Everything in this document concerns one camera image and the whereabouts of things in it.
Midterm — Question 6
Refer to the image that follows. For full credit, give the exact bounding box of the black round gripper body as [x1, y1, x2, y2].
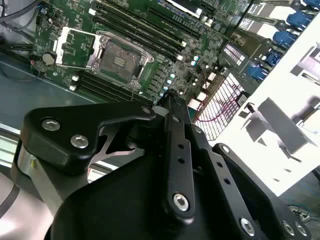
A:
[51, 149, 242, 240]

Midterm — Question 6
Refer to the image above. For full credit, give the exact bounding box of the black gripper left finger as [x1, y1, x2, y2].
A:
[20, 92, 198, 220]

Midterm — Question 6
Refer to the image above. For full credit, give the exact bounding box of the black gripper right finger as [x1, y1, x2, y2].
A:
[174, 96, 313, 240]

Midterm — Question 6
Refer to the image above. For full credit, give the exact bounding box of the metal socket cover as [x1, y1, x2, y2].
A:
[54, 25, 101, 70]

